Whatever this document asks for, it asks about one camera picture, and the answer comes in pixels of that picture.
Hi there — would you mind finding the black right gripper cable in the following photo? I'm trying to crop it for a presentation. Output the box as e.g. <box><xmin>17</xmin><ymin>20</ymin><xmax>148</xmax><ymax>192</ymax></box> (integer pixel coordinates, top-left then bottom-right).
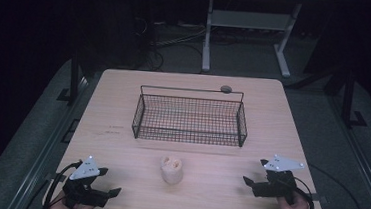
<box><xmin>289</xmin><ymin>176</ymin><xmax>318</xmax><ymax>209</ymax></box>

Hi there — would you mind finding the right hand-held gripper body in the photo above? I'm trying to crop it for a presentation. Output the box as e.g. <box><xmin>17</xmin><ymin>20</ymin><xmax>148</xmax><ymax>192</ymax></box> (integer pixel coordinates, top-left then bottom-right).
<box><xmin>250</xmin><ymin>152</ymin><xmax>306</xmax><ymax>207</ymax></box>

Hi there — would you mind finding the black metal stand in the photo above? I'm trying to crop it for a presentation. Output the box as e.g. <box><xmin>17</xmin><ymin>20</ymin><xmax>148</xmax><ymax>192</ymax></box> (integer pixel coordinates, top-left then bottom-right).
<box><xmin>338</xmin><ymin>68</ymin><xmax>371</xmax><ymax>131</ymax></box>
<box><xmin>56</xmin><ymin>50</ymin><xmax>85</xmax><ymax>107</ymax></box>

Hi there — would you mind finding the black wire basket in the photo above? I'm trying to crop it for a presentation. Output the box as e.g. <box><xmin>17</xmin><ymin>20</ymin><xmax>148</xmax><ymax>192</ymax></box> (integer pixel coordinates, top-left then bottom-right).
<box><xmin>130</xmin><ymin>82</ymin><xmax>252</xmax><ymax>149</ymax></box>

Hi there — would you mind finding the black floor cable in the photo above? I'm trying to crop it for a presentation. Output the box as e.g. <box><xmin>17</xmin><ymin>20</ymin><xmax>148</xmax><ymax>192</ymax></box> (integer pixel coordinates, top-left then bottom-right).
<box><xmin>305</xmin><ymin>162</ymin><xmax>371</xmax><ymax>209</ymax></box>

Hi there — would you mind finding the aluminium floor rail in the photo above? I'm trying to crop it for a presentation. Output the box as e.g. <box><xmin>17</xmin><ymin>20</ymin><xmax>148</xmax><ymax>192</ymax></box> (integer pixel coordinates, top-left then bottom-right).
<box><xmin>319</xmin><ymin>95</ymin><xmax>371</xmax><ymax>209</ymax></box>
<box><xmin>7</xmin><ymin>70</ymin><xmax>91</xmax><ymax>209</ymax></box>

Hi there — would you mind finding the pale beige lumpy food item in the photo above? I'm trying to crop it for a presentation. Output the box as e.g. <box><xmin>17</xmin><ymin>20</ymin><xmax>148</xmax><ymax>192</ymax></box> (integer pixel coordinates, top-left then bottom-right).
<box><xmin>158</xmin><ymin>154</ymin><xmax>185</xmax><ymax>187</ymax></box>

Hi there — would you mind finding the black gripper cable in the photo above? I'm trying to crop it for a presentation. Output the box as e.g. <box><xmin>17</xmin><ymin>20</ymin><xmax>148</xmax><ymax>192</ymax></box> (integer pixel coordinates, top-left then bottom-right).
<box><xmin>42</xmin><ymin>158</ymin><xmax>84</xmax><ymax>209</ymax></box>
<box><xmin>289</xmin><ymin>176</ymin><xmax>318</xmax><ymax>209</ymax></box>

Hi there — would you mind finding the white metal table frame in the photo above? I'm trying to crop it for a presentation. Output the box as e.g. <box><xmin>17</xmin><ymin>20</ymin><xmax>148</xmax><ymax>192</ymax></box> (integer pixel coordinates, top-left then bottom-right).
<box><xmin>200</xmin><ymin>0</ymin><xmax>304</xmax><ymax>80</ymax></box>

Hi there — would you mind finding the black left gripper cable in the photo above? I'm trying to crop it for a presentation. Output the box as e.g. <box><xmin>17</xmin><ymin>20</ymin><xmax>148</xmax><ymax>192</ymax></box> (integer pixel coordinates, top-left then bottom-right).
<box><xmin>42</xmin><ymin>158</ymin><xmax>84</xmax><ymax>209</ymax></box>

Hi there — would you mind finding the bundle of floor cables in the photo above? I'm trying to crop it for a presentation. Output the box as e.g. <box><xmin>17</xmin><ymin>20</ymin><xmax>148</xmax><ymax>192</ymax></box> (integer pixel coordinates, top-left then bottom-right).
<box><xmin>129</xmin><ymin>15</ymin><xmax>209</xmax><ymax>76</ymax></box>

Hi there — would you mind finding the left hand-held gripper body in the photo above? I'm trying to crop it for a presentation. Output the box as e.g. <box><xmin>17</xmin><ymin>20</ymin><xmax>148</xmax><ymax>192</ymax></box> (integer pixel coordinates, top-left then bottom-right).
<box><xmin>60</xmin><ymin>153</ymin><xmax>111</xmax><ymax>209</ymax></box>

